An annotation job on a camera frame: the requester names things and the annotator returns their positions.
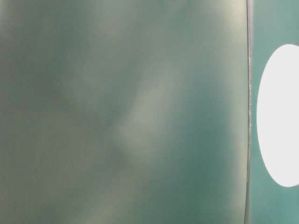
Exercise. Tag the white round ceiling light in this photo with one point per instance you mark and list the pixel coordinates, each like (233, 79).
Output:
(277, 115)

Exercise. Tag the grey ceiling seam strip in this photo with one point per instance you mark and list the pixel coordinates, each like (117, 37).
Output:
(249, 8)

